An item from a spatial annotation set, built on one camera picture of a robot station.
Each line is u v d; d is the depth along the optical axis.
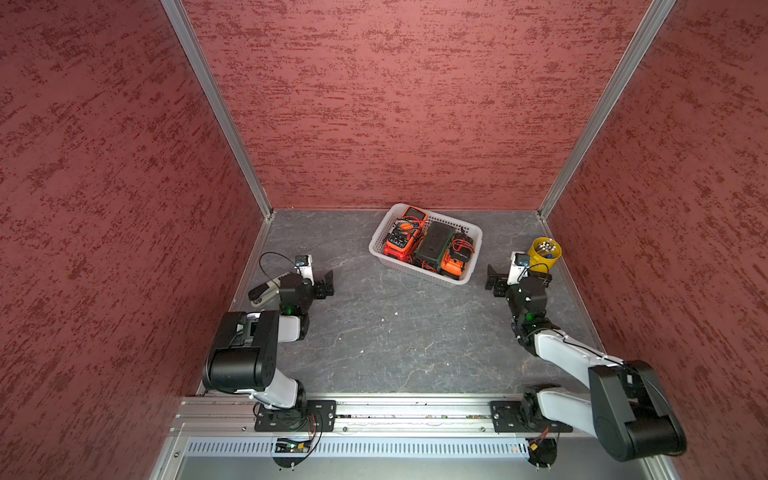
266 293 0.92
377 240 1.00
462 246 0.94
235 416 0.75
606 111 0.90
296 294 0.72
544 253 0.91
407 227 0.97
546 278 0.98
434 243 0.97
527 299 0.65
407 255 0.98
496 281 0.80
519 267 0.74
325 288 0.86
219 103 0.88
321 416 0.75
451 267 0.95
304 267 0.81
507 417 0.74
